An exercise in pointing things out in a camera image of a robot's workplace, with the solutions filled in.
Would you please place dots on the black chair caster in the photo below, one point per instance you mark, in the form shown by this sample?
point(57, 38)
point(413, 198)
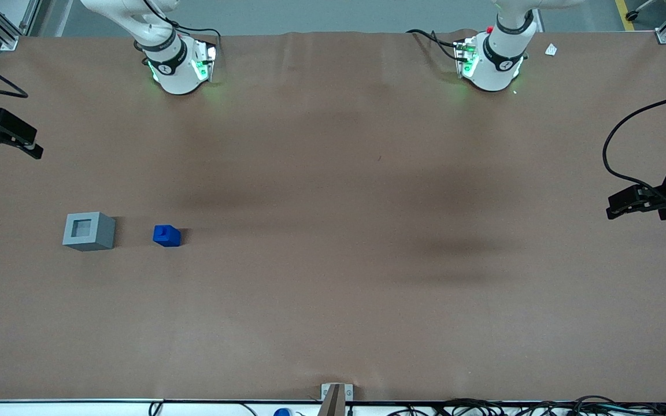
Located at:
point(632, 15)

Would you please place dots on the blue round cap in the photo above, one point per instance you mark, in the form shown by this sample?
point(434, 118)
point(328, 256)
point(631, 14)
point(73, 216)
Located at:
point(281, 412)

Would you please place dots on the brown table mat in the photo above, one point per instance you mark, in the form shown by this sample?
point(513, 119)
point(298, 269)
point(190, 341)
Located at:
point(333, 242)

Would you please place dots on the blue plastic part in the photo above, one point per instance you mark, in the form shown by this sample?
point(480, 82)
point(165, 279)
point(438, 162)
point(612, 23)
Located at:
point(166, 237)

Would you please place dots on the gray camera mount bracket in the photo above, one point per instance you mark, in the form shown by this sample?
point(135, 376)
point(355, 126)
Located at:
point(336, 398)

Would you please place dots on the white paper scrap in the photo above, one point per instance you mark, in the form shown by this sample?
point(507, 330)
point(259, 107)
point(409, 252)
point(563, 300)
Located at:
point(551, 50)

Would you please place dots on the gray square base block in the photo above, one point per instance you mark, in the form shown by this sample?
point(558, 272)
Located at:
point(99, 234)

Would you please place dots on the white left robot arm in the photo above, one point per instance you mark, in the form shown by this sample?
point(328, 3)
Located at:
point(492, 72)

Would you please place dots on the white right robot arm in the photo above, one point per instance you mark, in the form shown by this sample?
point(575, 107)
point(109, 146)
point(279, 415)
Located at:
point(178, 75)

